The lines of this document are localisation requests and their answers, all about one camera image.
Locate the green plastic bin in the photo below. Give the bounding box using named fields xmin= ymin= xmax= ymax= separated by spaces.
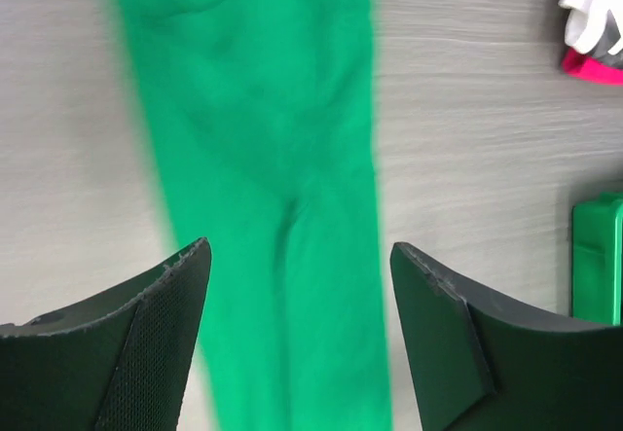
xmin=571 ymin=193 xmax=622 ymax=326

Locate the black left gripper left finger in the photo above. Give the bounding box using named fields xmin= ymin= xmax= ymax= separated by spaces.
xmin=1 ymin=238 xmax=211 ymax=430

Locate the folded red t shirt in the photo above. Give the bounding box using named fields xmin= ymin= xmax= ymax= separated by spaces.
xmin=561 ymin=48 xmax=623 ymax=86

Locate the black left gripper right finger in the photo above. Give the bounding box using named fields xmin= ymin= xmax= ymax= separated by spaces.
xmin=390 ymin=242 xmax=622 ymax=430

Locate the folded white printed t shirt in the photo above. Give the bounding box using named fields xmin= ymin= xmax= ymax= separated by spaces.
xmin=559 ymin=0 xmax=622 ymax=71

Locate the green t shirt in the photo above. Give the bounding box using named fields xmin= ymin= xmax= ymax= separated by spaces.
xmin=116 ymin=0 xmax=392 ymax=430

